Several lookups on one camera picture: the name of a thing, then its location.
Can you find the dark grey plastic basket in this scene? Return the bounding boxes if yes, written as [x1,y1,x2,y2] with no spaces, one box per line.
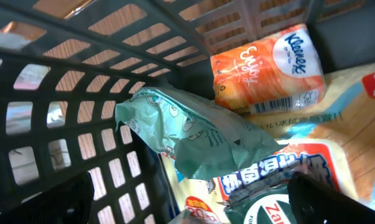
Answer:
[0,0,375,223]

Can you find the orange Kleenex tissue pack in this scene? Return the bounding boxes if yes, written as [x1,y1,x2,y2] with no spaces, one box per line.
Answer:
[210,24,326,114]

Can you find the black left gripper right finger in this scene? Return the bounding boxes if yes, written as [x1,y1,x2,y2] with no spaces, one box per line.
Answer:
[287,172,375,224]

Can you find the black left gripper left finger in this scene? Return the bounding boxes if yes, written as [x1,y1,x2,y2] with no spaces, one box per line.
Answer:
[0,172,94,224]

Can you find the mint green wipes pack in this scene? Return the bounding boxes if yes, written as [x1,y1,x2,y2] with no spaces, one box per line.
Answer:
[114,87,283,180]

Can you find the green white small pack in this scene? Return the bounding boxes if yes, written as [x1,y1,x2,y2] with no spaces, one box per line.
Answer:
[168,183,300,224]

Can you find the yellow wet wipes pack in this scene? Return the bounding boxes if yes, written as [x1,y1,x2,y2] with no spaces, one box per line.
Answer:
[162,63,375,223]

